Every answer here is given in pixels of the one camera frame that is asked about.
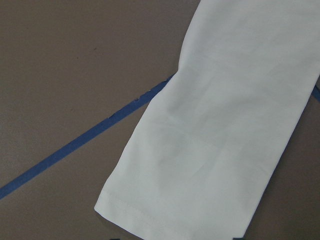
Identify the cream long-sleeve cat shirt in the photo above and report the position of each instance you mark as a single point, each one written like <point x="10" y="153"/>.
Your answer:
<point x="204" y="150"/>

